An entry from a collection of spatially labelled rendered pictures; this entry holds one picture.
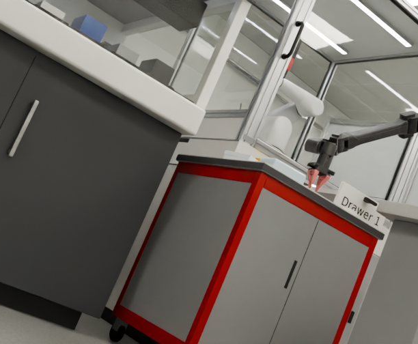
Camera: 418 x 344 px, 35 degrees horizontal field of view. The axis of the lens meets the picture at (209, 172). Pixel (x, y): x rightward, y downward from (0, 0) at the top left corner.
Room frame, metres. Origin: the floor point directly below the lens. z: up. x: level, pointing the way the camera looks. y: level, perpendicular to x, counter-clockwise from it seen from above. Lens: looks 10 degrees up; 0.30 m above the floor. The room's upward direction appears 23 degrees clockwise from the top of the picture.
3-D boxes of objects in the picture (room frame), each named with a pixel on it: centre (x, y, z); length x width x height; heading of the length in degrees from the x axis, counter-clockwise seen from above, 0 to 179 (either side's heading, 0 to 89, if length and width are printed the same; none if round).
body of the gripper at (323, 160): (2.65, -0.41, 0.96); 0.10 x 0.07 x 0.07; 105
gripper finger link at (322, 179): (2.65, -0.41, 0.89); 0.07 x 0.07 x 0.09; 15
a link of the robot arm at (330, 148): (2.65, -0.41, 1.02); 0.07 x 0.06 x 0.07; 55
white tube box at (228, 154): (2.43, -0.10, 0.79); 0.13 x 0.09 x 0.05; 45
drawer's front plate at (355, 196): (2.72, -0.64, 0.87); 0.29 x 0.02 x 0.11; 120
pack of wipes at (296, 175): (2.27, -0.23, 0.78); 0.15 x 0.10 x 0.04; 116
